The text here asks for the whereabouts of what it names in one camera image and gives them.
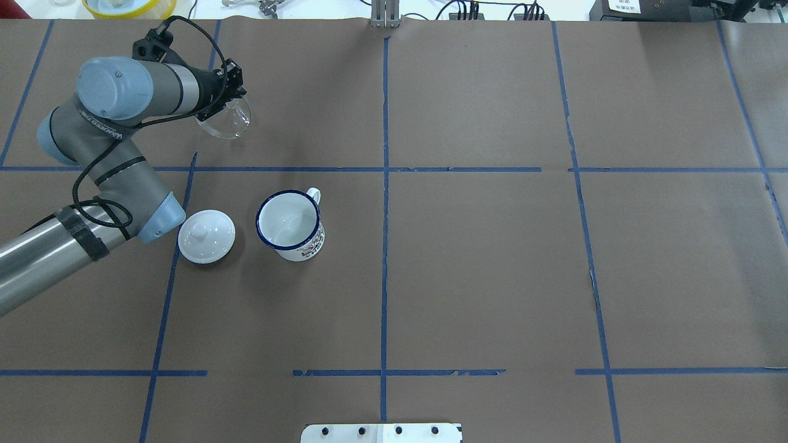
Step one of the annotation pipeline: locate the white mug lid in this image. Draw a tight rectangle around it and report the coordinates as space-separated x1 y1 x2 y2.
177 209 236 265

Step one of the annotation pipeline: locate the yellow tape roll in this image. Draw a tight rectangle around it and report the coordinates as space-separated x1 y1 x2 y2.
81 1 178 20

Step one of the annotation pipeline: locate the white enamel mug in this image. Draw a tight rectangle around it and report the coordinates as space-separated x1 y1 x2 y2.
256 188 326 263

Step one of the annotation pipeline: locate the black computer box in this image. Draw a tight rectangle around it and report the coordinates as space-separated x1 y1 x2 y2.
589 1 759 23

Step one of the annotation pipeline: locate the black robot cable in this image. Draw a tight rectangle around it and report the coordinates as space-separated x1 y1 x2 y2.
71 16 228 227

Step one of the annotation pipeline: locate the aluminium frame post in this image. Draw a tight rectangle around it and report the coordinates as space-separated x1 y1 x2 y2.
369 0 401 28

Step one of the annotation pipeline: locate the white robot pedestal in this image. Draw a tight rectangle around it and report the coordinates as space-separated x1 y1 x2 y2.
299 423 464 442

